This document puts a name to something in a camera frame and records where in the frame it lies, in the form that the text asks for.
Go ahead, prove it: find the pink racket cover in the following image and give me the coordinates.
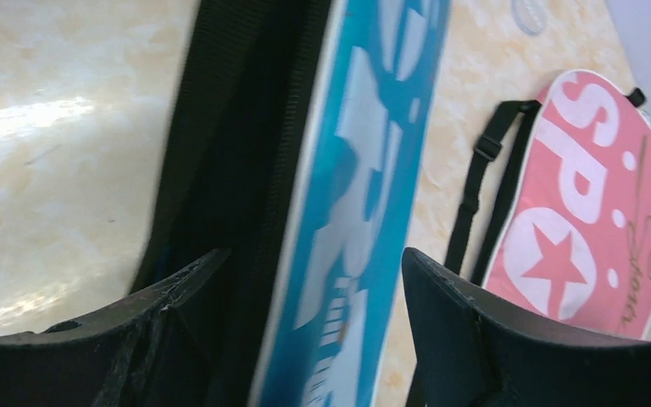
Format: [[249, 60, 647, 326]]
[[443, 69, 651, 342]]

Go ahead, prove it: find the blue racket cover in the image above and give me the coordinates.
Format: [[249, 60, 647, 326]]
[[134, 1, 452, 406]]

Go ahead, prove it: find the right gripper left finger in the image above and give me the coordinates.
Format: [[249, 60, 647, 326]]
[[0, 249, 229, 406]]

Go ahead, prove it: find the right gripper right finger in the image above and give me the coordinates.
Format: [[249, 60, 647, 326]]
[[402, 248, 651, 406]]

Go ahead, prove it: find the clear tube lid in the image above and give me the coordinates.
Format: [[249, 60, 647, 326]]
[[510, 0, 548, 36]]

